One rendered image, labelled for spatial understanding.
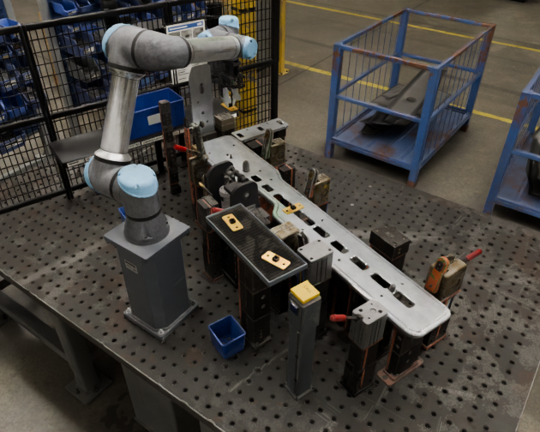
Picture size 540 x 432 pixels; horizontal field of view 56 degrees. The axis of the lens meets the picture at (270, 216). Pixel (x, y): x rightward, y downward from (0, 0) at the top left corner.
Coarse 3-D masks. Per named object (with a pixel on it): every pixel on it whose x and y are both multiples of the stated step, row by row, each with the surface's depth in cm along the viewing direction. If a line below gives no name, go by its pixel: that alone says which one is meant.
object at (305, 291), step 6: (306, 282) 142; (294, 288) 140; (300, 288) 140; (306, 288) 140; (312, 288) 140; (294, 294) 139; (300, 294) 139; (306, 294) 139; (312, 294) 139; (318, 294) 139; (300, 300) 138; (306, 300) 137
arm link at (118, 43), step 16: (112, 32) 150; (128, 32) 148; (112, 48) 150; (128, 48) 147; (112, 64) 151; (128, 64) 150; (112, 80) 154; (128, 80) 153; (112, 96) 154; (128, 96) 155; (112, 112) 156; (128, 112) 157; (112, 128) 157; (128, 128) 159; (112, 144) 158; (128, 144) 162; (96, 160) 160; (112, 160) 158; (128, 160) 162; (96, 176) 160; (112, 176) 158
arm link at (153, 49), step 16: (144, 32) 146; (144, 48) 144; (160, 48) 145; (176, 48) 147; (192, 48) 153; (208, 48) 159; (224, 48) 165; (240, 48) 173; (256, 48) 178; (144, 64) 147; (160, 64) 147; (176, 64) 150
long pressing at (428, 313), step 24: (216, 144) 236; (240, 144) 236; (240, 168) 220; (264, 168) 220; (264, 192) 205; (288, 192) 205; (288, 216) 193; (312, 216) 193; (312, 240) 182; (336, 240) 182; (360, 240) 182; (336, 264) 172; (384, 264) 172; (360, 288) 162; (384, 288) 163; (408, 288) 163; (408, 312) 155; (432, 312) 155; (408, 336) 149
